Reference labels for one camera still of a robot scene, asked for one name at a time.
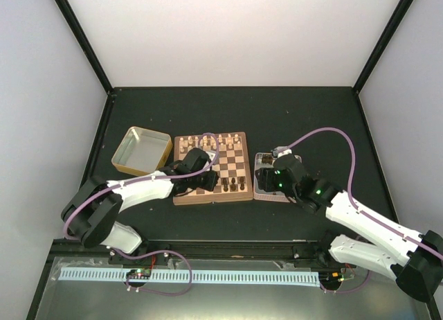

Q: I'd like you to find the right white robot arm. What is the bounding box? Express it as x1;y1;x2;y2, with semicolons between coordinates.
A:
254;150;442;303

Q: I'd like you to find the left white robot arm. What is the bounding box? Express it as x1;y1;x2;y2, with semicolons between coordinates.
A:
61;148;218;264

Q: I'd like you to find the dark chess pieces pile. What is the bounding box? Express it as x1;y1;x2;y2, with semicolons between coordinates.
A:
262;154;273;164

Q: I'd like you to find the wooden chess board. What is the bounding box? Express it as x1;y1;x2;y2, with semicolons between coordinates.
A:
173;132;253;206

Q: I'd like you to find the right circuit board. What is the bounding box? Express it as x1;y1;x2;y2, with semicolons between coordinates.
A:
318;272;355;283

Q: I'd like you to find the circuit board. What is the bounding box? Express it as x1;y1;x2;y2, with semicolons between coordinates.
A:
126;269;151;279
318;272;355;283

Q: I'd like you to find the left circuit board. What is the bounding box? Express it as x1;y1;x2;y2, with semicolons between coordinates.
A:
126;269;151;279

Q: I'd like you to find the pink metal tin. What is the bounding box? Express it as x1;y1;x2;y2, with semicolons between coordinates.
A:
253;152;295;203

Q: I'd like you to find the gold metal tin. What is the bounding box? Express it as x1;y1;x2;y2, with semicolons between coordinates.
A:
111;126;172;177

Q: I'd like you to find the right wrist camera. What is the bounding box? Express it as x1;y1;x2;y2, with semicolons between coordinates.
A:
271;146;292;159

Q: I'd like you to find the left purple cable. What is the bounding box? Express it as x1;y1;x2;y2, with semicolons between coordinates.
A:
62;132;219;240

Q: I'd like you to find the purple cable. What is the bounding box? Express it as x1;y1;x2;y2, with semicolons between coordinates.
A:
273;126;443;262
62;132;219;240

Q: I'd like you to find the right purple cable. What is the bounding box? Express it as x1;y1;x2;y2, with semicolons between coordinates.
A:
273;126;443;262

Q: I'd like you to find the white slotted cable duct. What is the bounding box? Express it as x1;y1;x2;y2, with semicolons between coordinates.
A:
58;267;320;287

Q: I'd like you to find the right black frame post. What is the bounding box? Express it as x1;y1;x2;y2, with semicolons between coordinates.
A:
352;0;422;91

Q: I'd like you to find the black frame post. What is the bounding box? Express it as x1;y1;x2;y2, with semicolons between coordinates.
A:
352;0;422;91
54;0;113;94

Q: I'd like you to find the left black frame post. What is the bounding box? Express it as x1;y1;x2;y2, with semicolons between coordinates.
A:
54;0;113;94

